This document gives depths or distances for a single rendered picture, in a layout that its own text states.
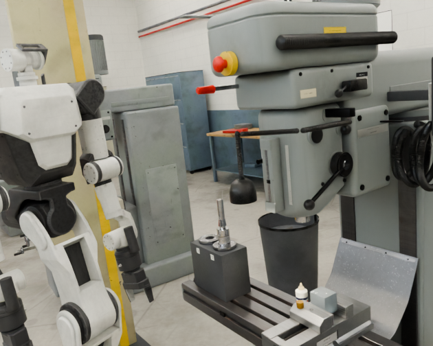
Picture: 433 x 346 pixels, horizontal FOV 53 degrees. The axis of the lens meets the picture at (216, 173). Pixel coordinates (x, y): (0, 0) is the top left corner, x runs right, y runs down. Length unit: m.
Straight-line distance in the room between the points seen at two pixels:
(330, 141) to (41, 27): 1.92
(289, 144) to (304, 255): 2.20
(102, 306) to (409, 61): 1.26
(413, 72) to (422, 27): 4.30
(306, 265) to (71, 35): 2.25
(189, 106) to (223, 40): 7.40
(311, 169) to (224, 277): 0.61
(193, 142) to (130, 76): 3.08
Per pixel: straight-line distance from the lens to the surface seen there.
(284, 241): 3.26
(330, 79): 1.22
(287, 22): 1.10
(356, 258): 1.73
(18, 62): 1.45
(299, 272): 3.39
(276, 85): 1.15
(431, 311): 1.71
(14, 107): 1.37
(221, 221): 1.63
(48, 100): 1.42
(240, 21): 1.10
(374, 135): 1.38
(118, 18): 11.06
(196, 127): 8.62
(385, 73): 1.44
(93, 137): 1.60
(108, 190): 1.62
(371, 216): 1.67
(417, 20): 5.89
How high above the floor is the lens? 1.71
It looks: 12 degrees down
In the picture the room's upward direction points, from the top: 6 degrees counter-clockwise
